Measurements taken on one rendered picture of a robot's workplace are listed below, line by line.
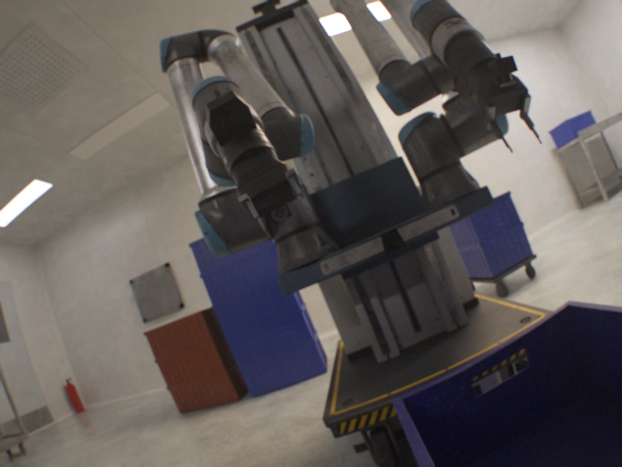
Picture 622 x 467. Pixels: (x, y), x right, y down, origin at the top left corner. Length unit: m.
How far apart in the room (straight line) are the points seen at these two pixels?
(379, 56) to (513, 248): 1.90
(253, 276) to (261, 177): 1.92
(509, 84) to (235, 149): 0.38
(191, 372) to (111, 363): 2.47
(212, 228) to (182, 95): 0.41
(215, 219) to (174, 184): 3.39
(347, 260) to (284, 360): 1.58
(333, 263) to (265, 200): 0.49
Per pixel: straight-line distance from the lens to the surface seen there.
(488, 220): 2.36
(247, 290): 2.32
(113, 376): 5.04
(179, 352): 2.67
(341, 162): 1.16
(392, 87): 0.72
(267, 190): 0.40
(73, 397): 5.34
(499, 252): 2.38
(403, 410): 0.54
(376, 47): 0.83
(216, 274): 2.38
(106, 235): 4.79
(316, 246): 0.87
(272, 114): 0.71
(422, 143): 0.96
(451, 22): 0.61
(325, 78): 1.31
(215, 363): 2.55
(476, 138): 0.97
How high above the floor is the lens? 0.69
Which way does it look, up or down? 7 degrees up
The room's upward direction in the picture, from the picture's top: 23 degrees counter-clockwise
